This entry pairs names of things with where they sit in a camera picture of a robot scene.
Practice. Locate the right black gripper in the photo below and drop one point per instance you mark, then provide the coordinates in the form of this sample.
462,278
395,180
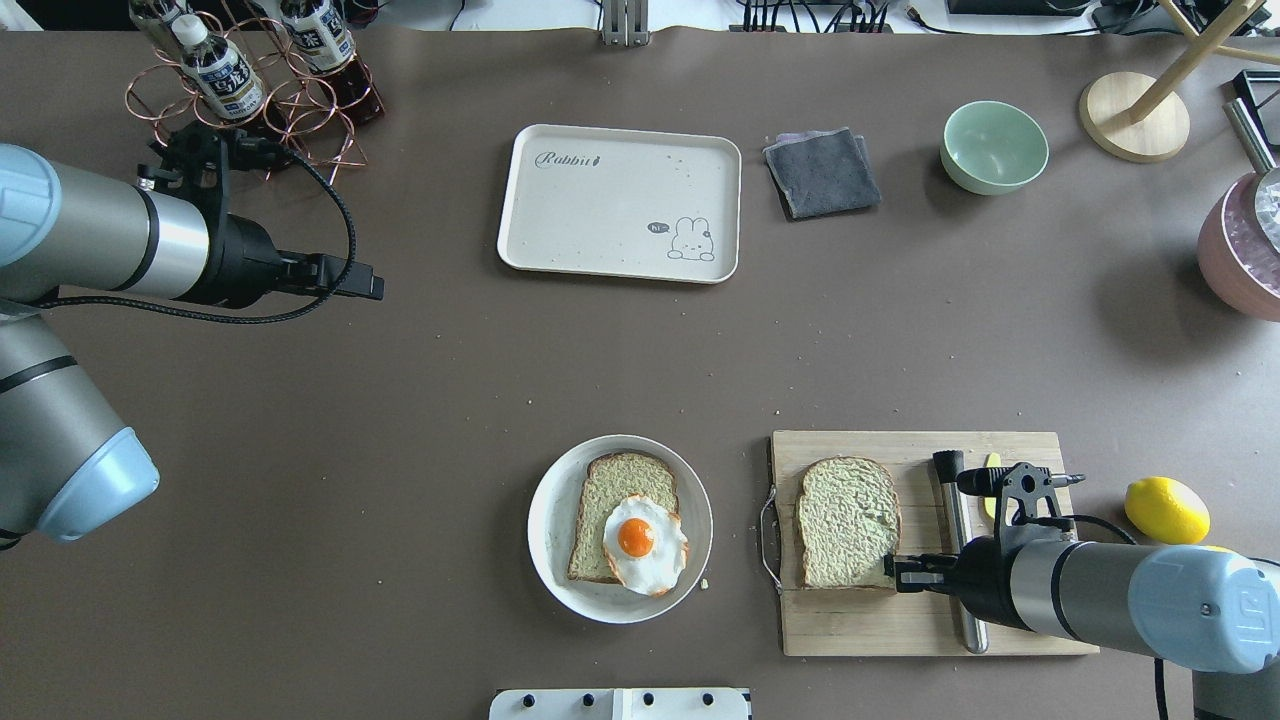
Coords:
984,581

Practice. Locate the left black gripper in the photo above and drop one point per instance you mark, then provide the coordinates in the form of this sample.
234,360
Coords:
243,262

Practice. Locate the bread slice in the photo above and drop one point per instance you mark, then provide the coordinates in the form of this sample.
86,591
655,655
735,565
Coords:
849,520
610,479

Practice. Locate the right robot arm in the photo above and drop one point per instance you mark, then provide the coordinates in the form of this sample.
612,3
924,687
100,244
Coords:
1214,612

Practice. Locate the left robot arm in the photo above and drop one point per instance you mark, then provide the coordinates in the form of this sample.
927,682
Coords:
166,244

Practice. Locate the cream rabbit serving tray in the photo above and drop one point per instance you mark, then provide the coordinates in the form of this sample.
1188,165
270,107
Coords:
622,202

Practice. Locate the wooden cutting board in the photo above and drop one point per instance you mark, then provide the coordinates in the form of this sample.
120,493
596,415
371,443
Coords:
870,623

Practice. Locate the steel muddler black tip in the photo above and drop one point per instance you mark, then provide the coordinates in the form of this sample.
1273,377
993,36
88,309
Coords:
947,464

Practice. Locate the yellow plastic knife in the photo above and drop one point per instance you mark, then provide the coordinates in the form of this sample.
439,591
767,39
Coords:
990,504

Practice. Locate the front tea bottle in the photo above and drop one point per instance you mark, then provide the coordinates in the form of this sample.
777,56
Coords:
230,86

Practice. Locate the tea bottle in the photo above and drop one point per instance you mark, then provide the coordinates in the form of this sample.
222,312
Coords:
154,19
230,86
320,34

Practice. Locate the right tea bottle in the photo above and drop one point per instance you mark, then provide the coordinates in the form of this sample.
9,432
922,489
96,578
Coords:
320,34

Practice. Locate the upper whole lemon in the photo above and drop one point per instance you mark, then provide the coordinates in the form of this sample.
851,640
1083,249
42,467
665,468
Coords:
1166,510

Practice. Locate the fried egg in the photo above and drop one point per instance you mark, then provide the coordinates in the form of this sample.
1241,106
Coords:
645,546

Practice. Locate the white round plate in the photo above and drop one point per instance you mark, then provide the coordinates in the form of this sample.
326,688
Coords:
551,529

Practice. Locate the bread slice on plate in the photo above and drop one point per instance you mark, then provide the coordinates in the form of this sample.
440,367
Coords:
610,479

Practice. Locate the back left tea bottle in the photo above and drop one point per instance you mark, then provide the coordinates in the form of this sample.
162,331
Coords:
154,19

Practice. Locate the grey folded cloth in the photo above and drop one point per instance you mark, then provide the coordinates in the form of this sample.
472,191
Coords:
821,173

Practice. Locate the mint green bowl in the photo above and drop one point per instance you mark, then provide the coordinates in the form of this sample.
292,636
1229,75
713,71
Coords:
992,148

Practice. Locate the pink bowl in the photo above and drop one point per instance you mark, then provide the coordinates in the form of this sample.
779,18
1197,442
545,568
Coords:
1235,256

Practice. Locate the wooden mug tree stand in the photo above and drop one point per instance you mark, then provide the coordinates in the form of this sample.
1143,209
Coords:
1139,118

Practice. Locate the metal scoop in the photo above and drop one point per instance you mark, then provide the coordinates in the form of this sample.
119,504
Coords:
1264,198

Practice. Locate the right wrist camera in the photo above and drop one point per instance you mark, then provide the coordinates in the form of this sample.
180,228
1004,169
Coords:
1027,507

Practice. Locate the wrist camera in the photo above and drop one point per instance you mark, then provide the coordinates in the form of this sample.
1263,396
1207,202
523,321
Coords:
195,162
1027,507

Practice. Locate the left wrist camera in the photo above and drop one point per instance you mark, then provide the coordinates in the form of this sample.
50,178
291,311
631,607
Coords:
195,162

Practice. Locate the copper wire bottle rack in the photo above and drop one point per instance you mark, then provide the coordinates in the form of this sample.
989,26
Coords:
166,100

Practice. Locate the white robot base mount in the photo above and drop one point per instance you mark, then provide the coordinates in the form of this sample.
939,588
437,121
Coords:
715,702

